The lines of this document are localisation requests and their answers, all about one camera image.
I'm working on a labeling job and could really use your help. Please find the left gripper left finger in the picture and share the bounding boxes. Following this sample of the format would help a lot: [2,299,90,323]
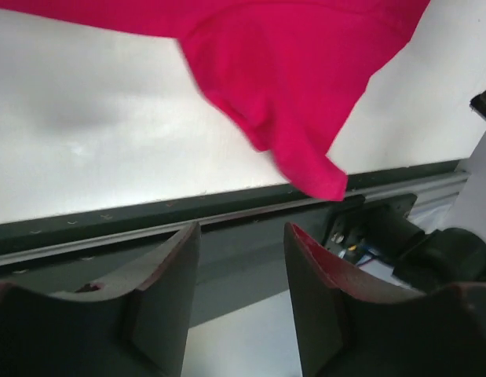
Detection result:
[0,223,201,376]

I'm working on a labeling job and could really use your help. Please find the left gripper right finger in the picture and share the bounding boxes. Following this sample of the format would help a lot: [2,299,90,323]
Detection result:
[283,223,486,376]

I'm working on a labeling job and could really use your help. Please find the magenta pink t shirt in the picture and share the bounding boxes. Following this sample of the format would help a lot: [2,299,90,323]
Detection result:
[0,0,427,200]

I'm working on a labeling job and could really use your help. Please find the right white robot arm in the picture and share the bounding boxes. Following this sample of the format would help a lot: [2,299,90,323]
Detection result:
[366,207,486,292]

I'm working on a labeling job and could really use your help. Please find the aluminium front rail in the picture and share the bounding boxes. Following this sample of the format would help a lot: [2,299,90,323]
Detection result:
[0,163,469,266]

